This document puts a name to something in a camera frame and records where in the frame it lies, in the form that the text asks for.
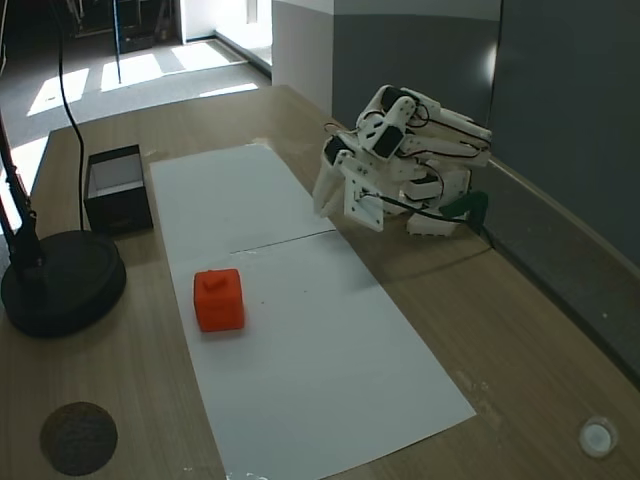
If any black lamp cable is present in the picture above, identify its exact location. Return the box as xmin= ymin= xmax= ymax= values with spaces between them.
xmin=53 ymin=0 xmax=89 ymax=232

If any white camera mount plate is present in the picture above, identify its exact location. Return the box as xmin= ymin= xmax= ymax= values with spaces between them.
xmin=341 ymin=159 xmax=388 ymax=233

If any blue pole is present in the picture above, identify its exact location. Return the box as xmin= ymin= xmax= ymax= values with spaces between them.
xmin=111 ymin=0 xmax=125 ymax=85

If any grey desk partition panel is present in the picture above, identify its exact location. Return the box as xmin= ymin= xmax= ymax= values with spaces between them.
xmin=479 ymin=0 xmax=640 ymax=394

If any dark brown open box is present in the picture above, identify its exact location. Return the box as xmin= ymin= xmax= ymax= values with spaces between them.
xmin=82 ymin=144 xmax=155 ymax=234

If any black lamp pole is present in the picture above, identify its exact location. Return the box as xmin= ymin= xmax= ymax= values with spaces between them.
xmin=0 ymin=107 xmax=47 ymax=281

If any black round lamp base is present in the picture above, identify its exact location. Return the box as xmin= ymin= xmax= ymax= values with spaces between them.
xmin=0 ymin=229 xmax=128 ymax=339

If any white round desk cap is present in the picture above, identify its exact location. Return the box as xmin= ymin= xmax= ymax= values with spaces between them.
xmin=578 ymin=414 xmax=620 ymax=459

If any green table clamp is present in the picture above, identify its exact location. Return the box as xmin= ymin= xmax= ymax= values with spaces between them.
xmin=439 ymin=190 xmax=491 ymax=221

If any orange cube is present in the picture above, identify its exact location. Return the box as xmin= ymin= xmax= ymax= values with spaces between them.
xmin=193 ymin=268 xmax=247 ymax=334

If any white paper sheet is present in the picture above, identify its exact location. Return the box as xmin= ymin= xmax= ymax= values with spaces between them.
xmin=149 ymin=142 xmax=338 ymax=261
xmin=167 ymin=230 xmax=478 ymax=477

